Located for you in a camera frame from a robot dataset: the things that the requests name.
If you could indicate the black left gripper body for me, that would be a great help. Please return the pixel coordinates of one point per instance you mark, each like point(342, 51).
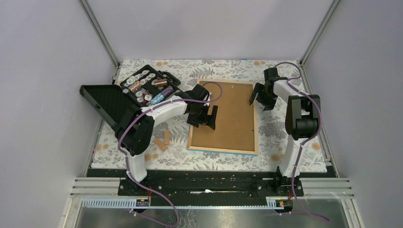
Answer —
point(199, 115)

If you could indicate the wooden picture frame blue edge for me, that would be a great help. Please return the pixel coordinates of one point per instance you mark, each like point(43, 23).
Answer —
point(255, 126)

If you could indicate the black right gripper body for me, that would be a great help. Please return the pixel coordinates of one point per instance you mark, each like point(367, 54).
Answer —
point(266, 99)

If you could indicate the aluminium corner post right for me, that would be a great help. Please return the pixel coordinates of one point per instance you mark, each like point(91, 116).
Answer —
point(321, 28)

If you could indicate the black poker chip case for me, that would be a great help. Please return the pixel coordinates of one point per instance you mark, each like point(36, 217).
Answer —
point(134, 92)

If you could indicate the copper poker chip stack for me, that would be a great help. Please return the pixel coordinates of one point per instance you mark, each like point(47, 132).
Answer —
point(160, 83)

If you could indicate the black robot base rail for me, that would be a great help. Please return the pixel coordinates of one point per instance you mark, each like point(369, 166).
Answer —
point(205, 188)

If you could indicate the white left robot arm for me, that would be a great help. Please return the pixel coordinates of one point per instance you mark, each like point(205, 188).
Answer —
point(135, 138)

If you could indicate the small wooden block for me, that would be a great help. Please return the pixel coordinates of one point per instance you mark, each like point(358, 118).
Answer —
point(160, 144)
point(166, 137)

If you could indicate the floral patterned table mat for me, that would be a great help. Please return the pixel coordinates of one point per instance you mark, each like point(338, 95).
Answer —
point(271, 129)

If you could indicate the brown cardboard backing board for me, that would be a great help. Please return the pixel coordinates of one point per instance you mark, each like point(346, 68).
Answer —
point(233, 119)

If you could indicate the aluminium corner post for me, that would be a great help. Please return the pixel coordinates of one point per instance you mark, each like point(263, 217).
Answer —
point(99, 32)
point(321, 28)

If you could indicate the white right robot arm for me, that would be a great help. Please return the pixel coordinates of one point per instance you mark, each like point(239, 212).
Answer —
point(303, 122)

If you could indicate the aluminium corner post left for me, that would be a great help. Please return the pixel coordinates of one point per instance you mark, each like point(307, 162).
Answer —
point(99, 32)

